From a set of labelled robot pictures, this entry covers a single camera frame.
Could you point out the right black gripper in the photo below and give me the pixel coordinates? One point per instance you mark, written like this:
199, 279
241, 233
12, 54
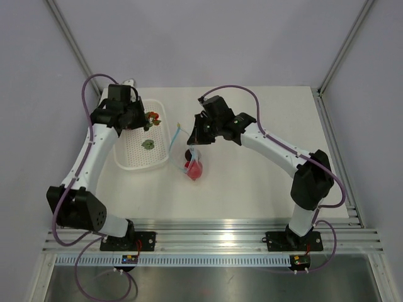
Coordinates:
198, 137

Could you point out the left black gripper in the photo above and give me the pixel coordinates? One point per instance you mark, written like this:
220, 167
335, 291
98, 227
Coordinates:
137, 102

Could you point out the red cherry tomato sprig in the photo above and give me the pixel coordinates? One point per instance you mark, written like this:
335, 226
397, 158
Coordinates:
152, 120

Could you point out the clear zip top bag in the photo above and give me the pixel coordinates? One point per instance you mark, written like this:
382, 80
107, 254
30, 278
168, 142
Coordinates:
178, 147

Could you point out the red toy apple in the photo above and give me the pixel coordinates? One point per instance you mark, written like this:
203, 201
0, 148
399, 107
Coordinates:
193, 169

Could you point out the green toy leaf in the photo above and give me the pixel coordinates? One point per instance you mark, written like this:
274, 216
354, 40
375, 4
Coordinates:
148, 144

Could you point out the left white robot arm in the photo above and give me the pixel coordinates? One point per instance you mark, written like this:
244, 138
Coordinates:
74, 203

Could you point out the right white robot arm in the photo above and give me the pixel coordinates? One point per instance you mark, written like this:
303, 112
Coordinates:
310, 172

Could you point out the white perforated plastic basket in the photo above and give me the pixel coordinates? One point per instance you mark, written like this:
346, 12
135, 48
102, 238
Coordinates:
128, 152

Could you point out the left small circuit board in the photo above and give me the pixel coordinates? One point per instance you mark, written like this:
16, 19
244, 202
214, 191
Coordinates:
130, 259

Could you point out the small circuit board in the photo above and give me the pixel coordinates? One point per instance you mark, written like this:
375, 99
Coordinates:
130, 259
300, 262

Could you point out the right small circuit board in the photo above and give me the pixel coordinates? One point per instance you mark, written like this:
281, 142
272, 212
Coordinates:
300, 262

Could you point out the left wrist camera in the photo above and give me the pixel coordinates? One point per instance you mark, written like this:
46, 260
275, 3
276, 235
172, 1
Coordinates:
129, 81

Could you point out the aluminium mounting rail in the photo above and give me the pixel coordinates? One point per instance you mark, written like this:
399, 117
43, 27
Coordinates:
244, 236

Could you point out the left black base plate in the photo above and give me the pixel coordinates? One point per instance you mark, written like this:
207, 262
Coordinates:
145, 241

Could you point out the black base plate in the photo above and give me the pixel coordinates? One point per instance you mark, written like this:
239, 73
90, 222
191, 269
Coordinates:
145, 241
282, 241

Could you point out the left aluminium frame post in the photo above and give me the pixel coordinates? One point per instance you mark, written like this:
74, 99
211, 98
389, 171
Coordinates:
68, 36

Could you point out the aluminium frame post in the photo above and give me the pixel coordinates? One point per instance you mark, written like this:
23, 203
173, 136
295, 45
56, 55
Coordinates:
346, 45
68, 36

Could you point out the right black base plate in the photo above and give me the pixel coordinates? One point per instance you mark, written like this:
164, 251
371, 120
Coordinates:
282, 241

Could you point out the white slotted cable duct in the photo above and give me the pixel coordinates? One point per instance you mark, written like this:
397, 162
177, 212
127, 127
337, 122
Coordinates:
178, 260

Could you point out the right aluminium frame post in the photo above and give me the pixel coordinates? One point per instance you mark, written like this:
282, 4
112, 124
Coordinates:
346, 45

